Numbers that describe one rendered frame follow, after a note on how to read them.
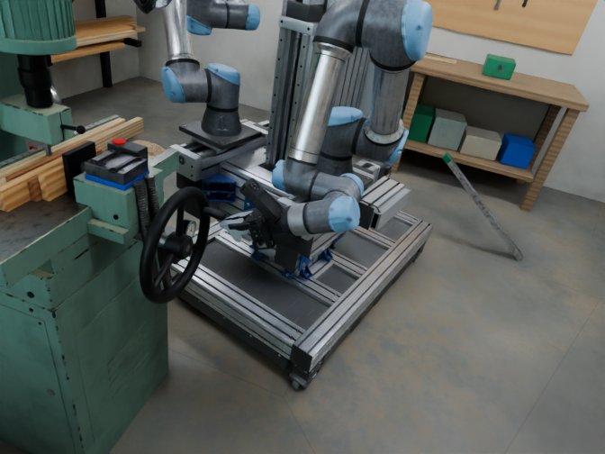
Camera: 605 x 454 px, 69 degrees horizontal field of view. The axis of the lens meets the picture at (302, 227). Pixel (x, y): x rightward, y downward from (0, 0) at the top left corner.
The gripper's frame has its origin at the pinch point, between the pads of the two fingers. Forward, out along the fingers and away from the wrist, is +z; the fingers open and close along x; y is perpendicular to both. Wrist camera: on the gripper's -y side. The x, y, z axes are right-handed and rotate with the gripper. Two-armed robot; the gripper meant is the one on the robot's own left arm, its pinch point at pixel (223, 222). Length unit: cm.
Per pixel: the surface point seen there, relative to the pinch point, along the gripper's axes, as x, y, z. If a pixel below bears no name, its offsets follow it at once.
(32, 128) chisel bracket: -16.2, -36.0, 24.5
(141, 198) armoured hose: -15.1, -15.2, 5.3
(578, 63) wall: 319, 57, -106
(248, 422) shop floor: 0, 80, 28
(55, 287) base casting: -33.1, -5.2, 21.5
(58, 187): -19.5, -22.7, 22.6
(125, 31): 233, -78, 217
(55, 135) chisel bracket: -14.7, -33.0, 21.1
